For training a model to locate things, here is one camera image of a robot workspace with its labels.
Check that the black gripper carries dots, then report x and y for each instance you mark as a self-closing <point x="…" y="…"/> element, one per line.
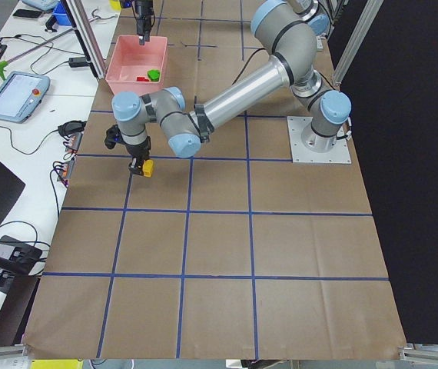
<point x="137" y="148"/>
<point x="142" y="14"/>

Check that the yellow toy block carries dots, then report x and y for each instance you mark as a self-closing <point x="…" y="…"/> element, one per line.
<point x="148" y="168"/>

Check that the green toy block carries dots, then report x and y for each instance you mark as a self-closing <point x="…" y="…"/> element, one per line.
<point x="154" y="75"/>

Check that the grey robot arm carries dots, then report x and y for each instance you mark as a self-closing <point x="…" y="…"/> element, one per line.
<point x="292" y="46"/>

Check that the pink plastic box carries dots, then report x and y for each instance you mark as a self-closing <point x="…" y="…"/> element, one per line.
<point x="130" y="60"/>

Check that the blue storage bin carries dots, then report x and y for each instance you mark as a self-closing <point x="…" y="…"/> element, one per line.
<point x="61" y="16"/>

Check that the black power adapter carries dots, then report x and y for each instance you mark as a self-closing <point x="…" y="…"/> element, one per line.
<point x="78" y="62"/>

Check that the teach pendant tablet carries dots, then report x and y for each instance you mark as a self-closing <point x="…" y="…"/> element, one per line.
<point x="20" y="94"/>

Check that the reacher grabber tool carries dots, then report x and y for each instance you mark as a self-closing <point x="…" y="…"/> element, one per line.
<point x="48" y="44"/>

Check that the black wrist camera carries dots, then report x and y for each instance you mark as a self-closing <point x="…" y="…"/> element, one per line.
<point x="113" y="137"/>

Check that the aluminium frame post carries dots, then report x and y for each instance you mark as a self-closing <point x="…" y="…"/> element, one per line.
<point x="86" y="37"/>

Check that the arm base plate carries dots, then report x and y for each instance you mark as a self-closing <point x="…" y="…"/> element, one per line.
<point x="309" y="148"/>

